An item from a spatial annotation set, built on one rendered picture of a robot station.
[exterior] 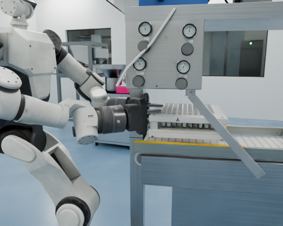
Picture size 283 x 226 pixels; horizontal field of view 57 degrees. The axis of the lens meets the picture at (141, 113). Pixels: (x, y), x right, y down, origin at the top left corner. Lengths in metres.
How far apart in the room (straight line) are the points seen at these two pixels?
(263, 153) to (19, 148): 0.84
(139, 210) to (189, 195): 0.40
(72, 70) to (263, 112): 5.04
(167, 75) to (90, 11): 6.16
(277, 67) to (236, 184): 5.08
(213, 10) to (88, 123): 0.47
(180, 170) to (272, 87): 5.13
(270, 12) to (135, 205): 0.93
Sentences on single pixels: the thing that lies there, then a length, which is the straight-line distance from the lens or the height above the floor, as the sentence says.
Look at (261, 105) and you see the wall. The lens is 5.92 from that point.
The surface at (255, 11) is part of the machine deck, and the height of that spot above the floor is 1.30.
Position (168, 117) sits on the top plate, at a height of 1.00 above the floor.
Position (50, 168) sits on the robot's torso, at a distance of 1.07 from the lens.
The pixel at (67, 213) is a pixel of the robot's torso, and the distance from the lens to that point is 1.09.
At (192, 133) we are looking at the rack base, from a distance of 0.84.
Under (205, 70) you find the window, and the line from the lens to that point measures 5.97.
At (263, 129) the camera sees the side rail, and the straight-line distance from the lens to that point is 1.13.
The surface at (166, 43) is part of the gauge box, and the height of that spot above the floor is 1.22.
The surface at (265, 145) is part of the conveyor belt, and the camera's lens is 1.03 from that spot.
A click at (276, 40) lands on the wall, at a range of 5.88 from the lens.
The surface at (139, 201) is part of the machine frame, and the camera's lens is 1.26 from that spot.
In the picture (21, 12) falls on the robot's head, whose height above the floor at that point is 1.35.
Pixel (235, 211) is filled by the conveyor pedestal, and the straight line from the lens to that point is 0.98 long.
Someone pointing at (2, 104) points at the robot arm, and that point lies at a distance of 0.68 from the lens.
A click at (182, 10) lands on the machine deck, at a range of 0.77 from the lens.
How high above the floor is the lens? 1.17
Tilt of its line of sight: 11 degrees down
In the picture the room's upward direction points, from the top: straight up
